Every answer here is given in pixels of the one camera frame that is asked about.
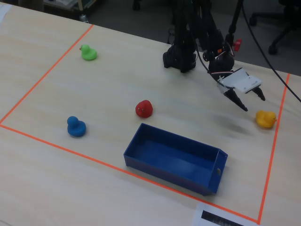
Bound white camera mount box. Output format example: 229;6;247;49
216;67;263;95

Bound blue rubber duck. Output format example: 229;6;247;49
67;116;87;138

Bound red rubber duck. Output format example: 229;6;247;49
135;99;154;118

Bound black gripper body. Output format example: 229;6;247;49
208;55;236;79

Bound black cable on table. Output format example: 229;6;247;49
241;0;301;103

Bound blue plastic box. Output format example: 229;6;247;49
123;122;229;197

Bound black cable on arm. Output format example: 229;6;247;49
196;46;211;73

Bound green rubber duck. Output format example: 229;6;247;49
79;44;98;62

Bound white red servo wires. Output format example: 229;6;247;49
210;43;236;80

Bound black office chair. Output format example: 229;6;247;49
248;0;301;55

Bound white paper with black bar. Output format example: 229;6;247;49
191;202;257;226

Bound plain white paper sheet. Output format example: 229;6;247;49
0;3;12;22

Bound yellow rubber duck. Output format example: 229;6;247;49
255;110;277;129

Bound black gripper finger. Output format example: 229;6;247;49
222;87;249;112
251;86;267;102

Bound orange tape strip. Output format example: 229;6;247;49
257;73;291;225
0;24;95;125
0;123;261;225

